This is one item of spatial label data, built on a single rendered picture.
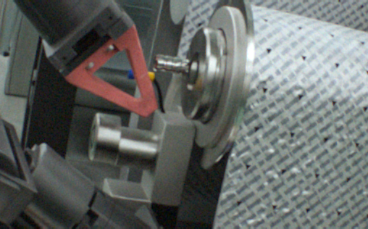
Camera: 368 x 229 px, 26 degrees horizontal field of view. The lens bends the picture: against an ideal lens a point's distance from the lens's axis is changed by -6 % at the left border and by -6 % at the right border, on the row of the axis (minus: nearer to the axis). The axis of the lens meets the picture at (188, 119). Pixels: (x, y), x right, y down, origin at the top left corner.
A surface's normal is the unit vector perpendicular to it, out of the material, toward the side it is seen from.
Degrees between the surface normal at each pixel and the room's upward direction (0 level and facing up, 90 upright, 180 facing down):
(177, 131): 90
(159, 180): 90
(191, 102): 90
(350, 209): 90
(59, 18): 104
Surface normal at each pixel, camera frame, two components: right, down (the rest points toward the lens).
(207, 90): 0.17, 0.38
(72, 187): 0.59, -0.34
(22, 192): 0.37, 0.57
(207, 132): -0.96, -0.15
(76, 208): 0.45, -0.10
